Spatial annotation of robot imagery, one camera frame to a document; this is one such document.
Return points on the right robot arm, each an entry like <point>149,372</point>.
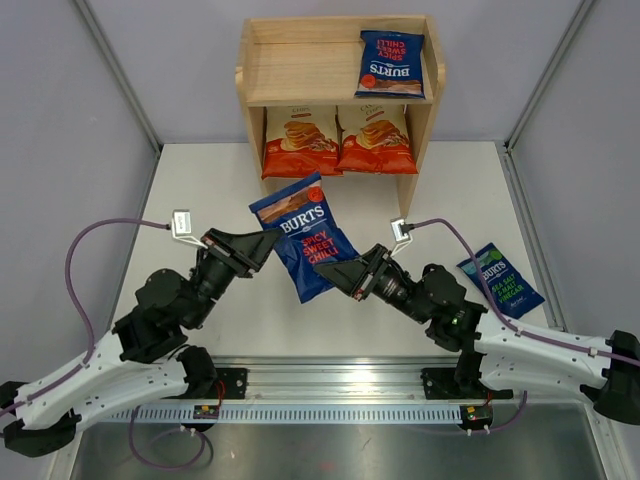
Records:
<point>495,353</point>

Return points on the cassava chips bag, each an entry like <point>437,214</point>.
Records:
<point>375,140</point>
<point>301,140</point>

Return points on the blue Burts salt vinegar bag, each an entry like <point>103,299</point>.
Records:
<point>513,295</point>

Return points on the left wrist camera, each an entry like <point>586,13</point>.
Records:
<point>181,228</point>

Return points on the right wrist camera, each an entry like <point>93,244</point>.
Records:
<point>401,231</point>

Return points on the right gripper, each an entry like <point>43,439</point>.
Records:
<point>370,275</point>

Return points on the wooden two-tier shelf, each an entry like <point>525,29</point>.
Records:
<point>316,61</point>

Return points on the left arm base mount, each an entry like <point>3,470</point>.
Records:
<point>232,382</point>

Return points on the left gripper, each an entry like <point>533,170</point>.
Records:
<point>228,257</point>

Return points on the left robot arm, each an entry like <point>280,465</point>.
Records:
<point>145,356</point>

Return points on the blue Burts chilli bag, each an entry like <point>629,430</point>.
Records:
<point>391,65</point>
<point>311,234</point>

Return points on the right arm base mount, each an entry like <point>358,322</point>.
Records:
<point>439,384</point>

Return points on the aluminium mounting rail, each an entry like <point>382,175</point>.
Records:
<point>322,390</point>

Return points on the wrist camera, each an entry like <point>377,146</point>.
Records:
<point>181,228</point>
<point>401,231</point>

